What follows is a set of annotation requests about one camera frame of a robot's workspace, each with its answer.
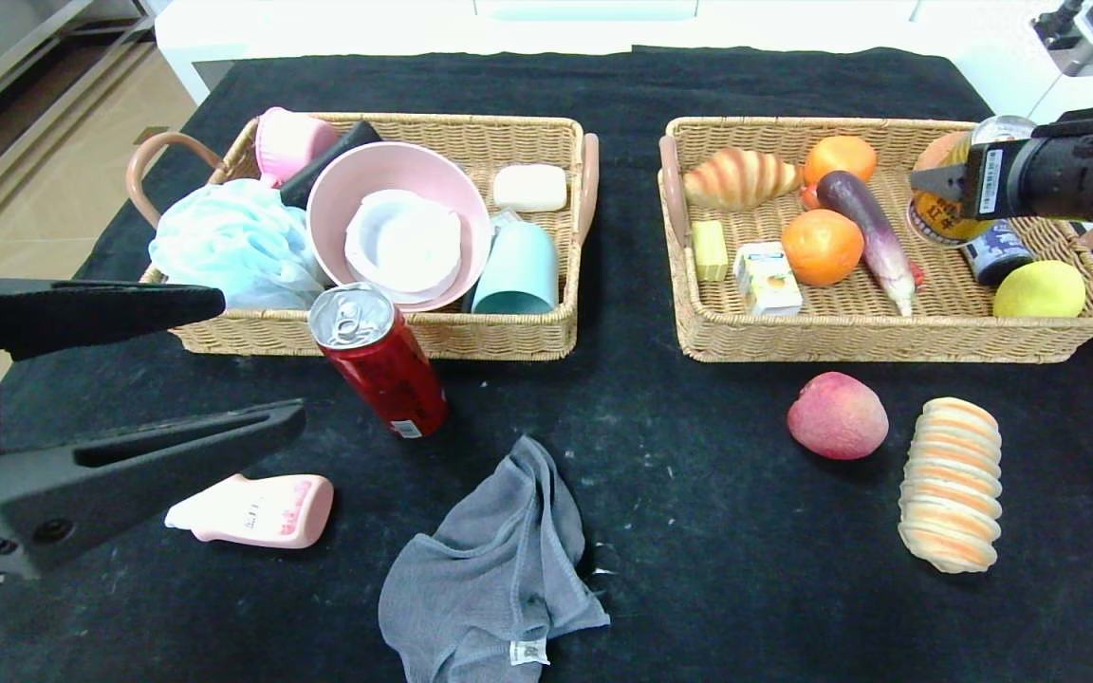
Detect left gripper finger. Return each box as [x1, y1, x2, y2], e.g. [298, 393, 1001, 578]
[0, 398, 300, 581]
[0, 277, 227, 360]

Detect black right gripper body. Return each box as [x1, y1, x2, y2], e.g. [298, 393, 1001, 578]
[962, 133, 1093, 225]

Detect yellow drink can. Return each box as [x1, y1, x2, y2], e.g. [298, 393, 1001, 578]
[907, 115, 1039, 249]

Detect red peach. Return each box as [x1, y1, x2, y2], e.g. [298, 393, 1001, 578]
[787, 372, 890, 461]

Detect long striped bread roll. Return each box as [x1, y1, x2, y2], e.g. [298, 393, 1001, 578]
[898, 397, 1003, 574]

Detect grey cloth with tag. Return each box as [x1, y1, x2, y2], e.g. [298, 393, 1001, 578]
[378, 435, 612, 683]

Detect round brown bun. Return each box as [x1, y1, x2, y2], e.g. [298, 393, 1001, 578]
[915, 131, 973, 174]

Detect dark blue tin can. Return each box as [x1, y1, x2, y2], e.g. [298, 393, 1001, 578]
[959, 220, 1034, 286]

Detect purple eggplant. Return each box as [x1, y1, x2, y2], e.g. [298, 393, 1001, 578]
[816, 170, 917, 318]

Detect orange fruit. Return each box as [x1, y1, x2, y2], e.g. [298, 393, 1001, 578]
[781, 209, 865, 287]
[801, 136, 879, 189]

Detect yellow lemon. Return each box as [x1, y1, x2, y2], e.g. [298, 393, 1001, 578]
[993, 260, 1087, 320]

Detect pink lotion bottle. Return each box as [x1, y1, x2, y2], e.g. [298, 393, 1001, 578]
[165, 473, 335, 550]

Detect light blue bath pouf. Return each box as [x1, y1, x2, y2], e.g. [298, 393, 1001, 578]
[149, 180, 327, 310]

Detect croissant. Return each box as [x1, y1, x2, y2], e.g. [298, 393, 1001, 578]
[682, 148, 804, 212]

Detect small juice carton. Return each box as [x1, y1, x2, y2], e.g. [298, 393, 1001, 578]
[733, 242, 805, 317]

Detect yellow butter block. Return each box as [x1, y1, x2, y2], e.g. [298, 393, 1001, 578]
[692, 220, 730, 283]

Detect pink ribbed cup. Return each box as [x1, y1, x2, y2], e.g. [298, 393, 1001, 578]
[255, 107, 342, 189]

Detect red soda can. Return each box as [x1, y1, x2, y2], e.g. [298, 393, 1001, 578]
[309, 282, 449, 439]

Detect black tube bottle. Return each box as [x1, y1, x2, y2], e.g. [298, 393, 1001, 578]
[281, 121, 384, 210]

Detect white dish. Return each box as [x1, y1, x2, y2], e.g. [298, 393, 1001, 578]
[345, 190, 463, 303]

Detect pink bowl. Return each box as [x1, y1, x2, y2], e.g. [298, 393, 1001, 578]
[307, 142, 493, 312]

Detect white low cabinet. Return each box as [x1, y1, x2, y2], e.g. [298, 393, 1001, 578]
[154, 0, 1079, 134]

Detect white soap bar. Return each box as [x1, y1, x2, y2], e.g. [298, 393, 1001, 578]
[492, 164, 568, 213]

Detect teal plastic cup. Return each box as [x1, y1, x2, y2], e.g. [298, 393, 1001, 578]
[471, 221, 560, 315]

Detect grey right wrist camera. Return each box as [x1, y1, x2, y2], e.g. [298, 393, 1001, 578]
[1045, 24, 1093, 79]

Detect wicker basket brown handles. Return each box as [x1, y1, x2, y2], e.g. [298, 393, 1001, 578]
[126, 114, 601, 361]
[658, 117, 1093, 364]

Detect black right camera cable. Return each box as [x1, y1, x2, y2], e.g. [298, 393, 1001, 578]
[1030, 0, 1086, 41]

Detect grey metal rail frame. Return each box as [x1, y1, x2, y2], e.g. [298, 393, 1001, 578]
[0, 0, 158, 143]

